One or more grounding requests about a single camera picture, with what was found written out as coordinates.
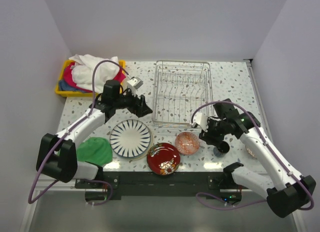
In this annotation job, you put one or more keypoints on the pink cloth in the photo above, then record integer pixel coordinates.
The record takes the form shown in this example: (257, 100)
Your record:
(67, 76)

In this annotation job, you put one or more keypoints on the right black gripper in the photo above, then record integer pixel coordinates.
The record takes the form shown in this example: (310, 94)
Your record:
(208, 136)

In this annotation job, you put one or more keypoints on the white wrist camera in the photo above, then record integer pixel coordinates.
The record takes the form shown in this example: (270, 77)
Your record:
(134, 83)
(200, 120)

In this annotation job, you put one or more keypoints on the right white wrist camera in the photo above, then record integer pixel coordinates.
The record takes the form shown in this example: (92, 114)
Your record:
(200, 120)

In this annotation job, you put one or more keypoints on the blue striped white plate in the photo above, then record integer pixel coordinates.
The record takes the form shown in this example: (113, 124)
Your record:
(126, 126)

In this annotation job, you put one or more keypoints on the dark blue mug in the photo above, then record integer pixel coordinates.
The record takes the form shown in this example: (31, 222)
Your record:
(222, 149)

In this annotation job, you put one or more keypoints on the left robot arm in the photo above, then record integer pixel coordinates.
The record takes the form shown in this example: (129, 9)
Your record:
(57, 157)

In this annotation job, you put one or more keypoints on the orange patterned bowl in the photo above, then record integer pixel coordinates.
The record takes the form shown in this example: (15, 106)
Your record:
(187, 143)

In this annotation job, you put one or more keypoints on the white towel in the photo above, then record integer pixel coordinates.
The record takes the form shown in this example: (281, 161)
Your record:
(82, 73)

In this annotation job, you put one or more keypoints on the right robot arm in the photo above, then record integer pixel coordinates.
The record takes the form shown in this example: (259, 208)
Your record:
(285, 189)

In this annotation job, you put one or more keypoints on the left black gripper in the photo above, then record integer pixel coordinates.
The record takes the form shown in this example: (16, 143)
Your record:
(138, 107)

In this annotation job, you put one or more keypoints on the green cloth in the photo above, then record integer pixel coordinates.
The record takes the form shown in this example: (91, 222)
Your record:
(95, 150)

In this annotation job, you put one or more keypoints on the red floral plate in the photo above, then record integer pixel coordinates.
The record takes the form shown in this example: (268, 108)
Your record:
(163, 159)

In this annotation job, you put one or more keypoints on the yellow plastic bin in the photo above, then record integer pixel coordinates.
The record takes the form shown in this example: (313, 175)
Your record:
(120, 77)

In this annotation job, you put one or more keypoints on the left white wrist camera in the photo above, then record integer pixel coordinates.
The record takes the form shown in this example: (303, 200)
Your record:
(134, 83)

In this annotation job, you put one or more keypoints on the wire dish rack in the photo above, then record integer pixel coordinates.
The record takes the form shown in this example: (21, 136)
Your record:
(180, 87)

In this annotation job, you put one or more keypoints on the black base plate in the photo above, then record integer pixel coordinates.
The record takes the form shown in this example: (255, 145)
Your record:
(149, 184)

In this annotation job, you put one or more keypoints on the blue checked cloth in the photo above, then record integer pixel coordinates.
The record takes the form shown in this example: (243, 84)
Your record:
(62, 85)

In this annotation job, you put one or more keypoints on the red patterned small dish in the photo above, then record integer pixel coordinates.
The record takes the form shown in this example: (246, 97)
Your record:
(250, 152)

